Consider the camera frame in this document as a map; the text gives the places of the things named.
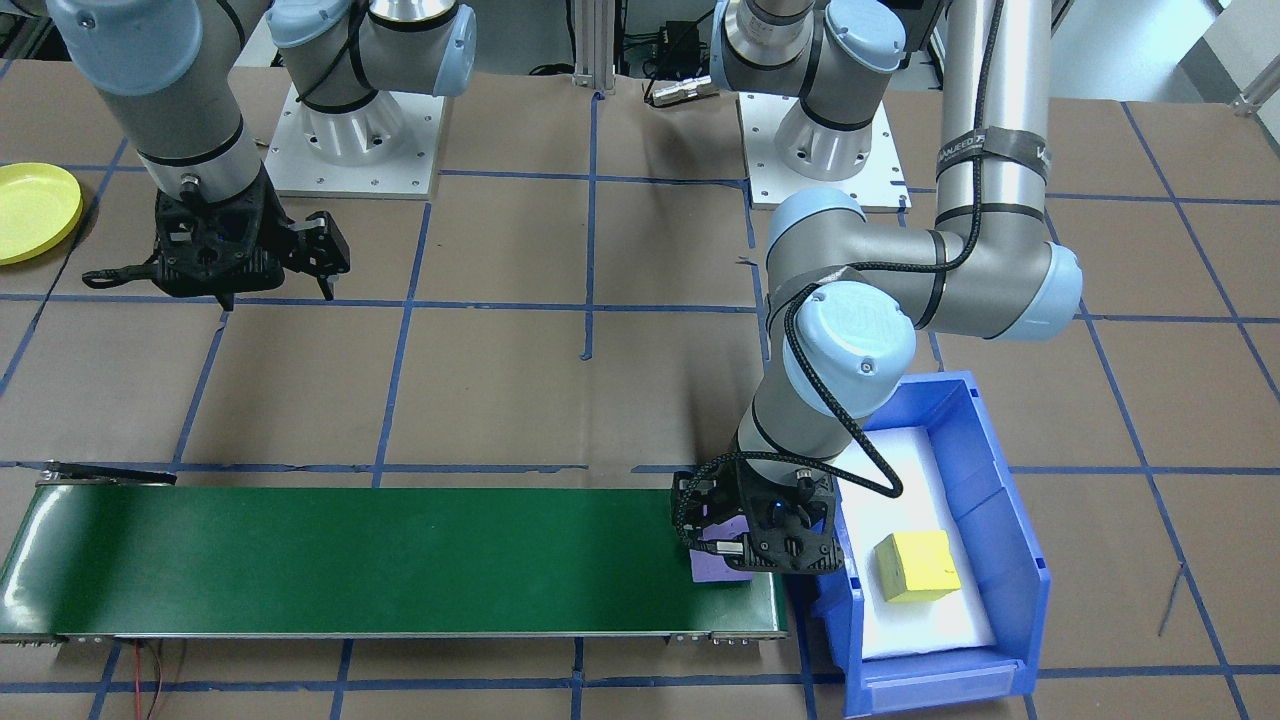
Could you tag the purple foam block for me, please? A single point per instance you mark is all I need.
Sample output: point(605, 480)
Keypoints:
point(722, 565)

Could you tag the yellow foam block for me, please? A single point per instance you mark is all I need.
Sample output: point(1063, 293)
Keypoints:
point(918, 568)

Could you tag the yellow plastic plate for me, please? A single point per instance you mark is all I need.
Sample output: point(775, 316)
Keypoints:
point(35, 210)

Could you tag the white foam pad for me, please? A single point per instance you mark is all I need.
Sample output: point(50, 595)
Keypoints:
point(920, 630)

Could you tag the blue plastic storage bin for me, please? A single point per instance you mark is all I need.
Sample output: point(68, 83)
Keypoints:
point(1010, 560)

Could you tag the green conveyor belt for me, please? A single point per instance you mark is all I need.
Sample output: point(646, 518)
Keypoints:
point(400, 560)

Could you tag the silver metal cylinder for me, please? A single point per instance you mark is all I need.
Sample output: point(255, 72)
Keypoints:
point(680, 92)

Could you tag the black electronics box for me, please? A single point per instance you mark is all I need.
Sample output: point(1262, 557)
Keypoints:
point(678, 40)

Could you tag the aluminium corner bar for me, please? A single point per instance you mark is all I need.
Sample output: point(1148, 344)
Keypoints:
point(1260, 100)

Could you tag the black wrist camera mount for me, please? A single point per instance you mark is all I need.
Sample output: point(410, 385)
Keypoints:
point(795, 530)
point(200, 250)

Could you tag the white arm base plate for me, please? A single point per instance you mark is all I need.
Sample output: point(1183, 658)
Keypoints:
point(290, 170)
point(770, 185)

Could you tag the aluminium profile post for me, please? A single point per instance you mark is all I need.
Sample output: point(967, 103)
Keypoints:
point(592, 45)

